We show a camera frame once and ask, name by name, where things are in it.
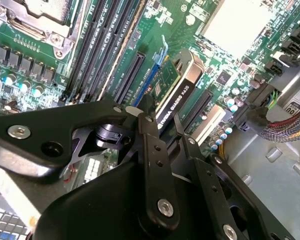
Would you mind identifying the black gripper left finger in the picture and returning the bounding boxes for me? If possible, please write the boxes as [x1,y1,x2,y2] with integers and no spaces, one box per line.
[0,94,182,230]

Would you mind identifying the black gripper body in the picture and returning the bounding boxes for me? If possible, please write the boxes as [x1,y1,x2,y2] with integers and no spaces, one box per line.
[32,159,211,240]

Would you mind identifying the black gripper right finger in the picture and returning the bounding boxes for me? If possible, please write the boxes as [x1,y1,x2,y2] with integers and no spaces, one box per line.
[173,116,296,240]

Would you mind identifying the graphics card with black shroud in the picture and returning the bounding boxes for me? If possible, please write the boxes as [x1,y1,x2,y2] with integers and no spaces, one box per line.
[149,48,205,131]

